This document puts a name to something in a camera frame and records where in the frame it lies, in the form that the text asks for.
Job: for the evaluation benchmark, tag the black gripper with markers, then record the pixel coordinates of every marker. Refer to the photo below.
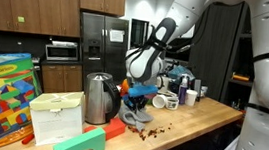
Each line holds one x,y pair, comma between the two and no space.
137,100

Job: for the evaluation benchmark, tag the gray knitted cloth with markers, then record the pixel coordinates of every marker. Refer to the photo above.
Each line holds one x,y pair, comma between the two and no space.
133,116

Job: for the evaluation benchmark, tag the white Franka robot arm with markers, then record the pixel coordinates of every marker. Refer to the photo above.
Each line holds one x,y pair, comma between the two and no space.
267,82

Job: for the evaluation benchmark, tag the white paper cup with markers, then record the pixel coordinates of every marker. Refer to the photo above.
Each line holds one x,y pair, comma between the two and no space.
159,101
191,99

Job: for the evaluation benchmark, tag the orange pumpkin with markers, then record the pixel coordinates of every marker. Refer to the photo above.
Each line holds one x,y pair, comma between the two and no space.
125,85

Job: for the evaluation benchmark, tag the brown crumbs pile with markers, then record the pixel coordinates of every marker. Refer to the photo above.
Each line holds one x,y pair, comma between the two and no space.
152,132

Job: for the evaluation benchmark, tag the red foam block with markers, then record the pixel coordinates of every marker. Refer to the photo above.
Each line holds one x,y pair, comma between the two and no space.
114,127

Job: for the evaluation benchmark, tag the small white ramekin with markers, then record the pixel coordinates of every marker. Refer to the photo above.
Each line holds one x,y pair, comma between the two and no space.
172,103

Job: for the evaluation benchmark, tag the tall gray cup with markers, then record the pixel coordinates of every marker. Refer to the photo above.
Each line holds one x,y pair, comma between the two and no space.
163,83

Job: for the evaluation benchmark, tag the steel electric kettle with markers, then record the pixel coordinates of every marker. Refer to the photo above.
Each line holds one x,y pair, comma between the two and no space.
96,101

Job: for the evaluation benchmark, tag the purple soap bottle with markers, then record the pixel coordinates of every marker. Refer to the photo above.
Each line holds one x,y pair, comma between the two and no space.
182,91

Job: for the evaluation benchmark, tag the blue plastic bag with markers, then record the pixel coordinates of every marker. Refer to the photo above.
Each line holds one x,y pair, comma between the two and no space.
180,72

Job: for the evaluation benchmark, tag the black steel refrigerator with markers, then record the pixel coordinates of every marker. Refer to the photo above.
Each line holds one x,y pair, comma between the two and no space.
103,48

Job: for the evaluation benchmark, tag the green foam arch block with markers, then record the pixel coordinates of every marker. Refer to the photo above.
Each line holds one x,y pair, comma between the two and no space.
77,144

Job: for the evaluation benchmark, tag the white paper sheet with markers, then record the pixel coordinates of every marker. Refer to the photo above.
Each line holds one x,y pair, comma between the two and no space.
116,36

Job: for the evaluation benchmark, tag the brown lower cabinet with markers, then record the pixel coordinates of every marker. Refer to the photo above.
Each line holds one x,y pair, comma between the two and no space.
62,79

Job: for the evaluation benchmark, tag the white box yellow lid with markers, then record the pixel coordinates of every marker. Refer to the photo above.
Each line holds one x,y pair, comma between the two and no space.
56,120

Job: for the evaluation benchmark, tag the silver microwave oven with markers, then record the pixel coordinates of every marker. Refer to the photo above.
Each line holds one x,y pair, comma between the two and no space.
61,53

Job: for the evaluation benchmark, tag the white tray on microwave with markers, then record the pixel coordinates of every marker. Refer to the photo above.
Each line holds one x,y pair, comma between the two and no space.
64,43

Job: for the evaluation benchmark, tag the dark shelf unit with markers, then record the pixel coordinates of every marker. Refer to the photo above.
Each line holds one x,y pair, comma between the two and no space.
239,62

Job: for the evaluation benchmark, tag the red marker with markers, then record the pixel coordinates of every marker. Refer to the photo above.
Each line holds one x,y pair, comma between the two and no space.
27,139

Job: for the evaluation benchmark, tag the colorful toy blocks box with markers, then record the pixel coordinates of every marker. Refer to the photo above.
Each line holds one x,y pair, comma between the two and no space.
1,98

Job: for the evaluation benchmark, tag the green sticky note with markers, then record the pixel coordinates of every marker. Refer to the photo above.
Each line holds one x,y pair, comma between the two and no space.
20,19

